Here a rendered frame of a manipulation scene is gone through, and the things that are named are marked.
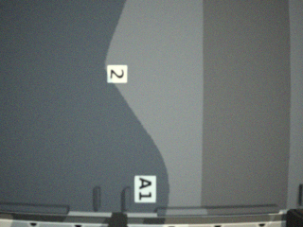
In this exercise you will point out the grey flat base plate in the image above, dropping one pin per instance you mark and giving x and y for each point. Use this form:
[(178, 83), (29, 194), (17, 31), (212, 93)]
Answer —
[(31, 224)]

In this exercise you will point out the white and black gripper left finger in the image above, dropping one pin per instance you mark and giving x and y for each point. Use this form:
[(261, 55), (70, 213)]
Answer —
[(118, 220)]

